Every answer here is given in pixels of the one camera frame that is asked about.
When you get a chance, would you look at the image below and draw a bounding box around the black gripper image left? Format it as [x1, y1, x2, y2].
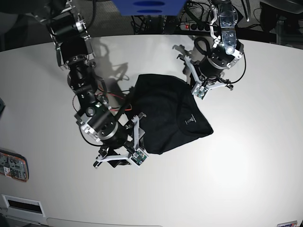
[99, 128, 144, 168]

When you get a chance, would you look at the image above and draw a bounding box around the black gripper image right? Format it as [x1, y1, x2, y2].
[197, 58, 225, 81]

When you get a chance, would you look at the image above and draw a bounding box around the black T-shirt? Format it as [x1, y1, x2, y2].
[126, 74, 214, 155]

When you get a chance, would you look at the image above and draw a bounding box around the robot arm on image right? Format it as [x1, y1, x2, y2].
[194, 0, 247, 85]

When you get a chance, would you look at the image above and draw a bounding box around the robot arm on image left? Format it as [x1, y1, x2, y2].
[33, 0, 147, 167]

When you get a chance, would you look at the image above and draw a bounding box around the blue plastic bin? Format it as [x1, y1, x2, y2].
[112, 0, 186, 16]

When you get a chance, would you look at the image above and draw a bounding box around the dark device at left edge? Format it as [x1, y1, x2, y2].
[0, 98, 5, 117]

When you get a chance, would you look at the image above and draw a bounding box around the sticker at bottom edge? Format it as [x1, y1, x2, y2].
[276, 221, 298, 227]

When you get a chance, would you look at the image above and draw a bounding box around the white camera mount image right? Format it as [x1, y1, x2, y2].
[177, 54, 234, 100]

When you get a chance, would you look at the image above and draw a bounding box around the white camera mount image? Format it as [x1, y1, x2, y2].
[177, 54, 234, 100]
[93, 112, 148, 168]

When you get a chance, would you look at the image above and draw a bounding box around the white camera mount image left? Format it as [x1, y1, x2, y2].
[93, 112, 148, 168]

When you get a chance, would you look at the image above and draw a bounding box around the white power strip red switch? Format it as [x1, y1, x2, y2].
[179, 22, 210, 32]

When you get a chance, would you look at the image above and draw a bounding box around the white table cable grommet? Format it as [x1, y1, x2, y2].
[1, 194, 45, 217]

